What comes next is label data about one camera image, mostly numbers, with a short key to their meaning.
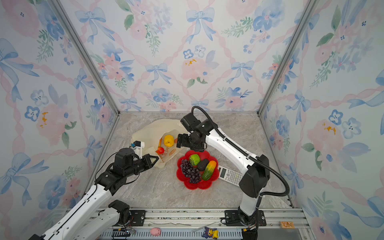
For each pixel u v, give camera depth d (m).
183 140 0.69
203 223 0.73
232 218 0.73
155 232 0.69
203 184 0.83
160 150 0.93
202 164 0.88
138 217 0.75
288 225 0.72
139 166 0.65
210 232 0.69
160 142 0.83
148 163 0.66
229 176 0.87
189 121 0.60
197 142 0.65
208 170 0.85
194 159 0.88
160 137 0.82
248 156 0.46
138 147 0.70
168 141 0.97
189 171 0.86
